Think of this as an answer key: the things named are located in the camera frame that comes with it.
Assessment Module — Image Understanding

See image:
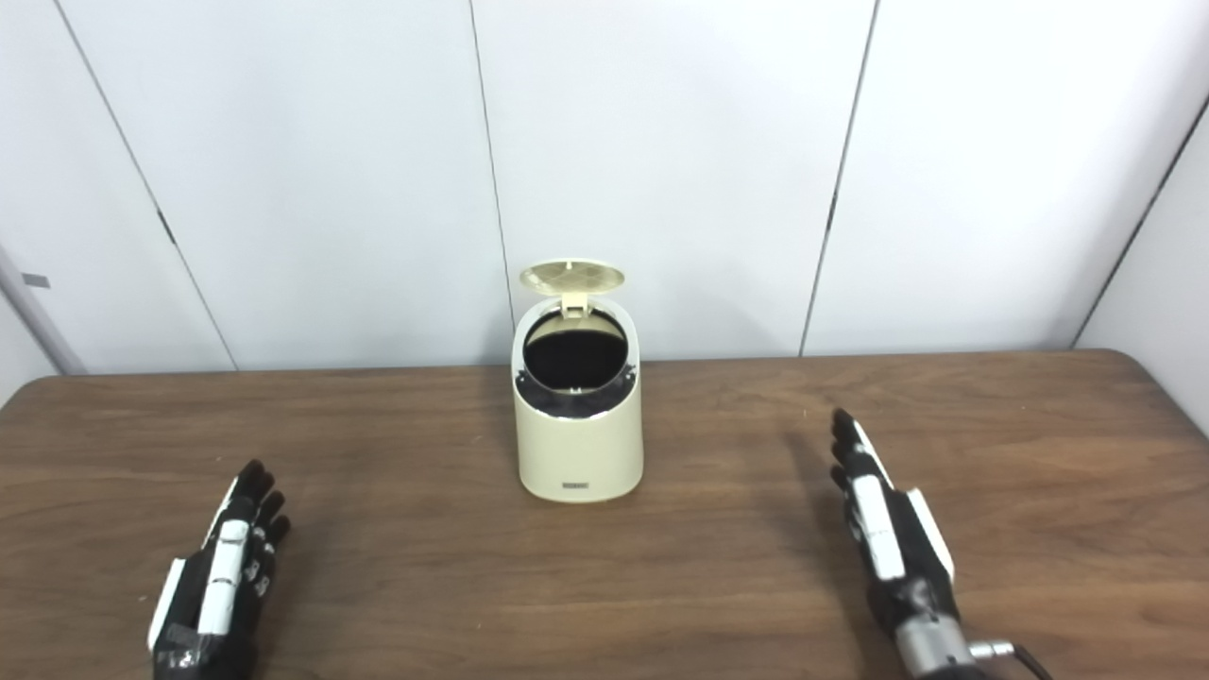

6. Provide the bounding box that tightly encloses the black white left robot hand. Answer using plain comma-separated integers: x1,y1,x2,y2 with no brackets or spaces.
147,459,292,680

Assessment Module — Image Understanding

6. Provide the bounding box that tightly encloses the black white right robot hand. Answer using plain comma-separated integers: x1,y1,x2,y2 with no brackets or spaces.
829,407,957,636

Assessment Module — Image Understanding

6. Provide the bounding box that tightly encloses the cream round bin lid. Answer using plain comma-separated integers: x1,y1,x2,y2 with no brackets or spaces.
519,259,626,315

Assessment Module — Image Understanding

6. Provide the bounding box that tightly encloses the cream-colored bin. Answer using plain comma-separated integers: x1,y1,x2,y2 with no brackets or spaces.
511,297,645,503

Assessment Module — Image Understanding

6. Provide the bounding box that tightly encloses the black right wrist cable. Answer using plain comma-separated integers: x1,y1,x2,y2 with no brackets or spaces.
971,640,1054,680

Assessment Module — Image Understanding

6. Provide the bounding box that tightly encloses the grey wall post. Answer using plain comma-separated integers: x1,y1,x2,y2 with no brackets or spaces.
0,247,88,376

